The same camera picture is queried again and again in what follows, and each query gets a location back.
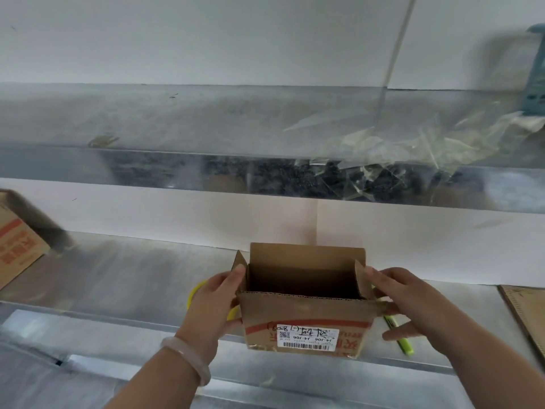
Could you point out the person's left hand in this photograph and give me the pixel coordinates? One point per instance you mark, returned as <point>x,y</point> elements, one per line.
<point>208,315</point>

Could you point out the person's right hand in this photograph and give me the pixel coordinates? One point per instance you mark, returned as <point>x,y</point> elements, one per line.
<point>421,310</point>

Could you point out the yellow tape roll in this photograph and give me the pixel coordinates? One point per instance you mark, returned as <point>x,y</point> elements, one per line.
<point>193,291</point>

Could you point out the green utility knife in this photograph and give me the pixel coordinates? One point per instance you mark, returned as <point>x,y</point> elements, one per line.
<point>402,340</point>

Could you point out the red-lettered cardboard box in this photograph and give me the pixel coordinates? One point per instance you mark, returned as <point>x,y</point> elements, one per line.
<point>306,315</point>

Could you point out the plain perforated cardboard box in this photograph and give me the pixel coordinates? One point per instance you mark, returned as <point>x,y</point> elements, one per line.
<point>528,310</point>

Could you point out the white-labelled cardboard box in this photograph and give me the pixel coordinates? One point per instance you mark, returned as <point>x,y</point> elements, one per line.
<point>17,251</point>

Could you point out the person's right forearm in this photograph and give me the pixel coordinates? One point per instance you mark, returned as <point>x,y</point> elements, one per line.
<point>489,370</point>

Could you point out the pile of clear tape scraps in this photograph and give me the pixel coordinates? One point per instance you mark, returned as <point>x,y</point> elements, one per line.
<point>404,144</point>

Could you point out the small crumpled tape scrap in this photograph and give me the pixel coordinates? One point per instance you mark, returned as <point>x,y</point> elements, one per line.
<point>102,141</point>

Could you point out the blue plastic basket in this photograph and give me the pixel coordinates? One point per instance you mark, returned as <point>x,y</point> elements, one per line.
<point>536,72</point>

